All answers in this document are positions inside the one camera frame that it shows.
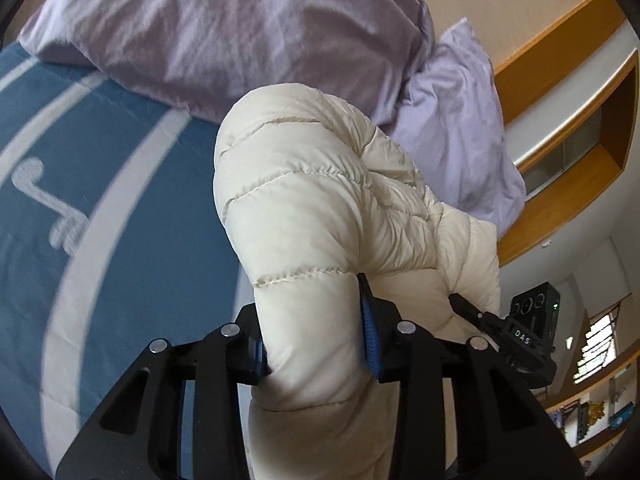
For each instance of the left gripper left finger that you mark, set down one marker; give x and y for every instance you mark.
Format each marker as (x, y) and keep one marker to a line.
(135, 432)

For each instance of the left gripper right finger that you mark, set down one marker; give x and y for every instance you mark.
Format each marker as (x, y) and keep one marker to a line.
(459, 397)

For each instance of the beige quilted down jacket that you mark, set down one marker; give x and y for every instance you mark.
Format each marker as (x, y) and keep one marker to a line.
(312, 194)

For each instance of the wooden shelf with items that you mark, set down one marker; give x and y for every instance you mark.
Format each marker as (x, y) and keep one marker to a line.
(593, 405)

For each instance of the blue striped bed sheet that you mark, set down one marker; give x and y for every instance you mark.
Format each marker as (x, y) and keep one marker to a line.
(109, 240)

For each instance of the right purple pillow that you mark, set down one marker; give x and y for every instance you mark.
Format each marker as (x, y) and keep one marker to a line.
(449, 120)

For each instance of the purple pillow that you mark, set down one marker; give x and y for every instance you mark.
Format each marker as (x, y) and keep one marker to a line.
(449, 120)
(204, 55)

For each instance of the wooden framed glass door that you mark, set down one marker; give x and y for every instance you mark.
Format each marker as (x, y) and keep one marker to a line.
(570, 102)

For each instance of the left purple pillow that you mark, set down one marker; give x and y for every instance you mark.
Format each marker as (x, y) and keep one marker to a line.
(204, 55)

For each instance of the black camera box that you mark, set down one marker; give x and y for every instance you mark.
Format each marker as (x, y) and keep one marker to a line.
(537, 309)

